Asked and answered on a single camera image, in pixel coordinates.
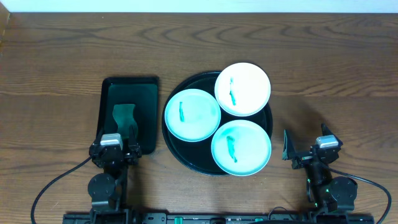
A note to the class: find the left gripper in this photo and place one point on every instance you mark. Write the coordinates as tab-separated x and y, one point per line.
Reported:
115	152

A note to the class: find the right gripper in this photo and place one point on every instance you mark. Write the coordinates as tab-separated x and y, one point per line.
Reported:
289	151

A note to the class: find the green sponge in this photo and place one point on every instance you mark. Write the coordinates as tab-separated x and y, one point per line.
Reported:
123	115

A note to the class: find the mint green plate front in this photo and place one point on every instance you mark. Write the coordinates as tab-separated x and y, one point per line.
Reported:
241	148

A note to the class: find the mint green plate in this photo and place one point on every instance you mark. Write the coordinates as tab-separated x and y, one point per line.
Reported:
241	148
192	115

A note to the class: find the white plate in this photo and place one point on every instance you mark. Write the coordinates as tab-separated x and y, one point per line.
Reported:
242	89

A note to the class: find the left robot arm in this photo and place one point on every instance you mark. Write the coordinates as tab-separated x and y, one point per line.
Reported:
108	190

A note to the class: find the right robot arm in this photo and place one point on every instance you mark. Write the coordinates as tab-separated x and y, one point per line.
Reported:
332	196

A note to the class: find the black rectangular tray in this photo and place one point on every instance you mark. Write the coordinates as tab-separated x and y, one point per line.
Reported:
141	91

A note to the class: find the round black tray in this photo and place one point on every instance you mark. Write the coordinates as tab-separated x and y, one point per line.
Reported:
197	155

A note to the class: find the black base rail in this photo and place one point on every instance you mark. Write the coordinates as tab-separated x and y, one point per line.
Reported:
162	218

